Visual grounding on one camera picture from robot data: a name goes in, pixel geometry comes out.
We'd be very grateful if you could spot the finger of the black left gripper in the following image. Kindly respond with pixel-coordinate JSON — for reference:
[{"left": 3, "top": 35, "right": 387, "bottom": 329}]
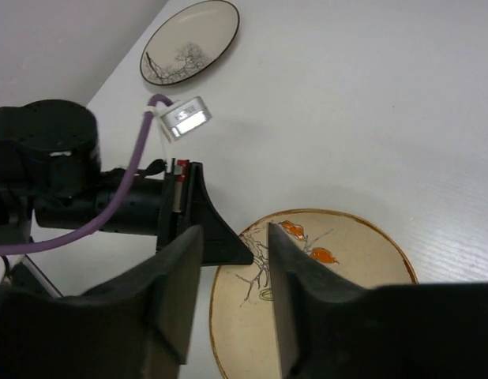
[{"left": 188, "top": 162, "right": 253, "bottom": 267}]

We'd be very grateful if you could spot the cream plate with tree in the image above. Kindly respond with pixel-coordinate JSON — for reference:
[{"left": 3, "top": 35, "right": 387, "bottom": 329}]
[{"left": 139, "top": 1, "right": 240, "bottom": 86}]

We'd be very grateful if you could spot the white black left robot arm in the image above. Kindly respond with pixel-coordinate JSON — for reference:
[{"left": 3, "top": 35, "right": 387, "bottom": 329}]
[{"left": 0, "top": 95, "right": 253, "bottom": 298}]

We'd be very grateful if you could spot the beige plate with bird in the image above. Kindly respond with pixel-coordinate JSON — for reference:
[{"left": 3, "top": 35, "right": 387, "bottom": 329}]
[{"left": 209, "top": 208, "right": 418, "bottom": 378}]

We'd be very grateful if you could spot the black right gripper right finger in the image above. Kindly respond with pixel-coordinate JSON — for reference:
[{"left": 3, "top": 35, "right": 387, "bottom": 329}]
[{"left": 268, "top": 223, "right": 488, "bottom": 378}]

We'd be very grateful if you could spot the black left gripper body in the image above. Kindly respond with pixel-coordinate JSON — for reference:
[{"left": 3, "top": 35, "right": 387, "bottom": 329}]
[{"left": 32, "top": 159, "right": 190, "bottom": 251}]

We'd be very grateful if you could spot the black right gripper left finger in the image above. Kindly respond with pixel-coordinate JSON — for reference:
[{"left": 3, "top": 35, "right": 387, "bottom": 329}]
[{"left": 0, "top": 226, "right": 203, "bottom": 378}]

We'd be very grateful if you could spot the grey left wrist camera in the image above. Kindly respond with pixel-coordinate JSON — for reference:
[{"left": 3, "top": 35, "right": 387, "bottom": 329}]
[{"left": 160, "top": 96, "right": 212, "bottom": 143}]

